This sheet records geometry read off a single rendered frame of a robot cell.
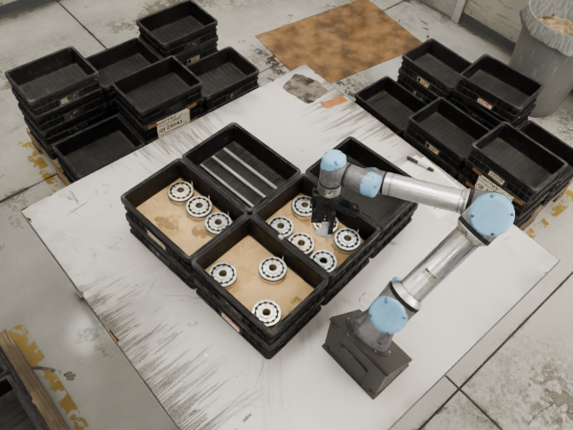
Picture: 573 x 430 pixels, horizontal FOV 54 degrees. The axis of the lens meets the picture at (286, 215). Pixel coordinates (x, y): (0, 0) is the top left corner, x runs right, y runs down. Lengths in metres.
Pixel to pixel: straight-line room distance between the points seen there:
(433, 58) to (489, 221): 2.36
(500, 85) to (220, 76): 1.67
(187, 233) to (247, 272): 0.29
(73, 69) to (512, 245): 2.50
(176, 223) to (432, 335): 1.06
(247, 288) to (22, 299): 1.46
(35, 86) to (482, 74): 2.58
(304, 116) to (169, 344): 1.32
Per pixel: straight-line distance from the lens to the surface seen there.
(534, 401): 3.07
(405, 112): 3.59
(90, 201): 2.50
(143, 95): 3.24
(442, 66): 3.84
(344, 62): 4.31
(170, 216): 2.22
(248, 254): 2.10
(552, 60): 4.00
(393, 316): 1.71
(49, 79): 3.46
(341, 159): 1.72
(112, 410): 2.79
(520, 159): 3.23
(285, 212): 2.23
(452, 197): 1.80
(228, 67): 3.57
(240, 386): 2.02
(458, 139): 3.36
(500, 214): 1.64
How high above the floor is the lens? 2.60
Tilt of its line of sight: 53 degrees down
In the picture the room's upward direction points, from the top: 6 degrees clockwise
